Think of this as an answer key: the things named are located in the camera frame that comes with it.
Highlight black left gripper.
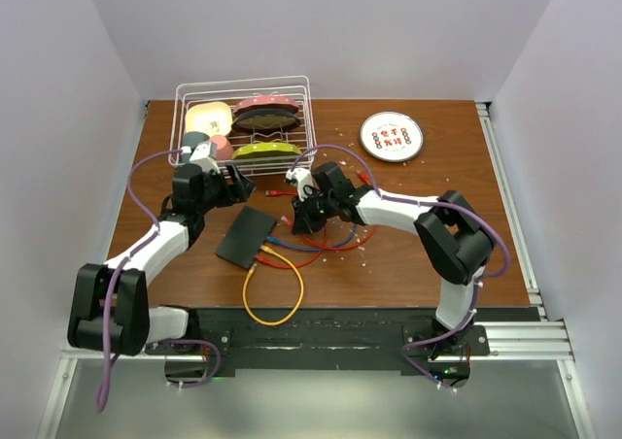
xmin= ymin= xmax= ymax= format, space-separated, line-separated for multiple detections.
xmin=196 ymin=162 xmax=255 ymax=214

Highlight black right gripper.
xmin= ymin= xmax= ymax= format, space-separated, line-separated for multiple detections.
xmin=292 ymin=187 xmax=337 ymax=235

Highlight short red ethernet cable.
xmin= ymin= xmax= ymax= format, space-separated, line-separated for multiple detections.
xmin=256 ymin=188 xmax=328 ymax=270

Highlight blue ethernet cable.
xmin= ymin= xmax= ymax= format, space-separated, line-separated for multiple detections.
xmin=265 ymin=222 xmax=360 ymax=253

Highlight black network switch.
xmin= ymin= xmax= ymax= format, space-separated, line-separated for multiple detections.
xmin=215 ymin=206 xmax=276 ymax=270

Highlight long red ethernet cable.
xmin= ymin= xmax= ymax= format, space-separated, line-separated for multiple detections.
xmin=280 ymin=169 xmax=378 ymax=252

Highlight yellow ethernet cable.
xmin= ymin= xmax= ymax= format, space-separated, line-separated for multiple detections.
xmin=242 ymin=245 xmax=305 ymax=325

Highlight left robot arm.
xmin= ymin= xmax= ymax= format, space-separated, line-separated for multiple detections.
xmin=67 ymin=162 xmax=257 ymax=355

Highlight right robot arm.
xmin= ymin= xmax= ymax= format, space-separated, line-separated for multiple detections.
xmin=286 ymin=162 xmax=497 ymax=355

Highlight pink cup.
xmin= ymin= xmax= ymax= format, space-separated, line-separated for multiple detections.
xmin=210 ymin=134 xmax=233 ymax=161

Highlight yellow green bowl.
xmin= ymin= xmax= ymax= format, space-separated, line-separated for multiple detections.
xmin=231 ymin=141 xmax=302 ymax=161

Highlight grey cup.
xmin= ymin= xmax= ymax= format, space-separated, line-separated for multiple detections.
xmin=182 ymin=131 xmax=210 ymax=154

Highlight dark brown round plate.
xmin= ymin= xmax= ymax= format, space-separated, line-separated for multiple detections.
xmin=231 ymin=109 xmax=301 ymax=133

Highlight cream square plate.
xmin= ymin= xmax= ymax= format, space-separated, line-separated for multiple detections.
xmin=185 ymin=101 xmax=232 ymax=137

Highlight pink round plate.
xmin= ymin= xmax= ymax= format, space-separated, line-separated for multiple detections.
xmin=232 ymin=94 xmax=299 ymax=116

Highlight white patterned round plate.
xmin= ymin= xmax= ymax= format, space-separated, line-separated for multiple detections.
xmin=360 ymin=112 xmax=425 ymax=163

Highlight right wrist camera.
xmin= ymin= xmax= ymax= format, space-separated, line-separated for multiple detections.
xmin=286 ymin=167 xmax=317 ymax=202

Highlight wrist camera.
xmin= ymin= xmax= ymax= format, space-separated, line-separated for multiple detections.
xmin=181 ymin=141 xmax=220 ymax=173
xmin=286 ymin=167 xmax=317 ymax=202

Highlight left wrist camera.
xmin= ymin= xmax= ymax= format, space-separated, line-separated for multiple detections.
xmin=181 ymin=141 xmax=220 ymax=173

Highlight white wire dish rack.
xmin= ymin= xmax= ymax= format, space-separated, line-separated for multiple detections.
xmin=169 ymin=76 xmax=316 ymax=176

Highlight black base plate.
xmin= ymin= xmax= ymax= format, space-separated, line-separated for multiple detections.
xmin=144 ymin=306 xmax=490 ymax=378

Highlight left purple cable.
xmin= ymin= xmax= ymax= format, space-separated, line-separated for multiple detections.
xmin=94 ymin=150 xmax=222 ymax=414

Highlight purple cable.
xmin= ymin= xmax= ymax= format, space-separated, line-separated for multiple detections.
xmin=94 ymin=150 xmax=222 ymax=414
xmin=286 ymin=144 xmax=511 ymax=389

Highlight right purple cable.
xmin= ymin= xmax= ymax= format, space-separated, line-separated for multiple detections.
xmin=286 ymin=144 xmax=511 ymax=389

